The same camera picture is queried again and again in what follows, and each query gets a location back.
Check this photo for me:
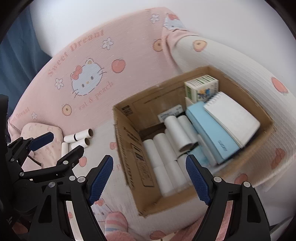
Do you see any pink printed bed sheet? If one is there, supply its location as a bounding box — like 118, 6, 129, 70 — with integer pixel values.
7, 7, 201, 163

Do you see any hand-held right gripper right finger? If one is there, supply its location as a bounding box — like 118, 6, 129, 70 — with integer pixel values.
186, 155, 271, 241

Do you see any light blue pack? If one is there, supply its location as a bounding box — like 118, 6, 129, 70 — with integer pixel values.
187, 148, 208, 166

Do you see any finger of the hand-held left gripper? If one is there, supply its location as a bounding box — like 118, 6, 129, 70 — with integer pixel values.
7, 132, 55, 163
21, 147, 85, 180

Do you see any green and white box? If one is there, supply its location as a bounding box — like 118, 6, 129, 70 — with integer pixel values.
184, 75, 219, 102

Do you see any black cord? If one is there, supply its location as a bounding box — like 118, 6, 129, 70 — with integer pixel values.
27, 155, 44, 167

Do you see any white paper roll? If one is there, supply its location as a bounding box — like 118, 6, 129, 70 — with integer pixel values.
64, 129, 94, 142
71, 138, 91, 151
61, 142, 70, 160

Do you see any pile of white rolls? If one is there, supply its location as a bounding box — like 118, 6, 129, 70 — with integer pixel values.
142, 115, 199, 197

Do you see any light blue case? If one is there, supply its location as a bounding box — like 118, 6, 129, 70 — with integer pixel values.
186, 102, 243, 166

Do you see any small white box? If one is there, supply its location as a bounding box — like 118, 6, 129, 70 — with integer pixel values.
185, 97, 197, 110

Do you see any white spiral notebook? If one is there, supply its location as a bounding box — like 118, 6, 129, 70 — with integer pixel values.
203, 91, 261, 149

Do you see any white labelled packet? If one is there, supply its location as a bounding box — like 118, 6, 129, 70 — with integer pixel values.
158, 105, 183, 123

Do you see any cardboard box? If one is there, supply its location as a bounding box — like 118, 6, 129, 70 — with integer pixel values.
112, 66, 275, 217

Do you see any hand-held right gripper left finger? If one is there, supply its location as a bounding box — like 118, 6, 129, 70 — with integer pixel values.
32, 155, 114, 241

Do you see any blue curtain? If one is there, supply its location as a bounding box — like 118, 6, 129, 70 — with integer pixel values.
0, 7, 52, 98

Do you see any pink striped fuzzy sock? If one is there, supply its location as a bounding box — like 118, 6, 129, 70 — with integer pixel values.
104, 211, 144, 241

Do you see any pink pillow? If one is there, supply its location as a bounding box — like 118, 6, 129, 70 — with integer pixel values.
20, 123, 64, 167

